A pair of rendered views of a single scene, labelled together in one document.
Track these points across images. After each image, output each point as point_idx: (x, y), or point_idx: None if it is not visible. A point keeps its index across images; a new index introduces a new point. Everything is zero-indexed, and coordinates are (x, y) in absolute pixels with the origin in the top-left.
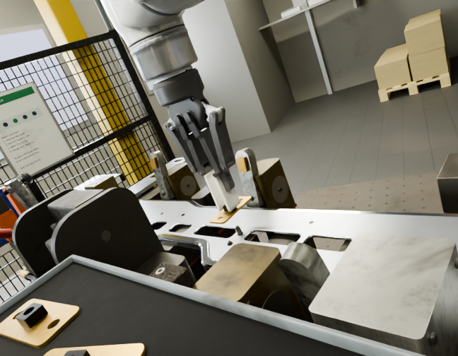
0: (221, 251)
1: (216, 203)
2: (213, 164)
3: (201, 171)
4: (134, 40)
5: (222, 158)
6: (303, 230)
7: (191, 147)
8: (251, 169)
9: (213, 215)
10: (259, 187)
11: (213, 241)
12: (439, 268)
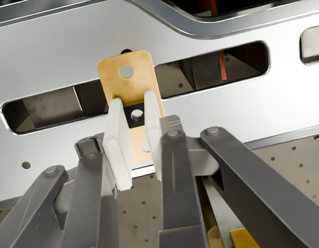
0: (121, 28)
1: (148, 96)
2: (90, 169)
3: (168, 139)
4: None
5: (25, 196)
6: (18, 143)
7: (181, 198)
8: (222, 239)
9: (271, 108)
10: (209, 208)
11: (176, 42)
12: None
